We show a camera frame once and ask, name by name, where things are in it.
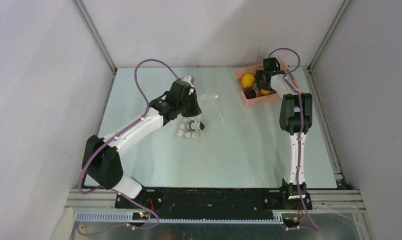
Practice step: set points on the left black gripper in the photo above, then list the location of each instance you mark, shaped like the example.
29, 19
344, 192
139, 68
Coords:
195, 110

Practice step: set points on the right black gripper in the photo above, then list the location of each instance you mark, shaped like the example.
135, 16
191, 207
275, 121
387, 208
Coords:
261, 82

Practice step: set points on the yellow lemon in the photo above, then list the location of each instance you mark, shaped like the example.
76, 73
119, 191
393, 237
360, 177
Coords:
247, 81

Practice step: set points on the dark green avocado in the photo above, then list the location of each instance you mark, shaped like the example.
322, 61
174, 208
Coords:
201, 126

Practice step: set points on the clear dotted zip top bag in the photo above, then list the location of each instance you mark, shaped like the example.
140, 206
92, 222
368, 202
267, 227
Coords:
211, 117

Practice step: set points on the dark brown fruit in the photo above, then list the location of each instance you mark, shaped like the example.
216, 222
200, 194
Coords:
250, 94

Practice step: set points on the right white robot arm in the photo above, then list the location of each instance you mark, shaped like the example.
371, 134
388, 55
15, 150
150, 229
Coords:
295, 119

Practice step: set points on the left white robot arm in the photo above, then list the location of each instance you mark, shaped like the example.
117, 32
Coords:
102, 159

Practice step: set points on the pink plastic basket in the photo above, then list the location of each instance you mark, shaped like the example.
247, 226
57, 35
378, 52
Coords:
259, 100

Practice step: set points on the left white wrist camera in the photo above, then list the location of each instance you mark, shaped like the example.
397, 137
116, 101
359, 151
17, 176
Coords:
188, 79

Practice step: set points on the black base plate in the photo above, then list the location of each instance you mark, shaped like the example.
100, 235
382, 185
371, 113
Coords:
179, 203

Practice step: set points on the aluminium frame rail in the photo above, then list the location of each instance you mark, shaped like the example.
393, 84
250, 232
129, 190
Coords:
107, 205

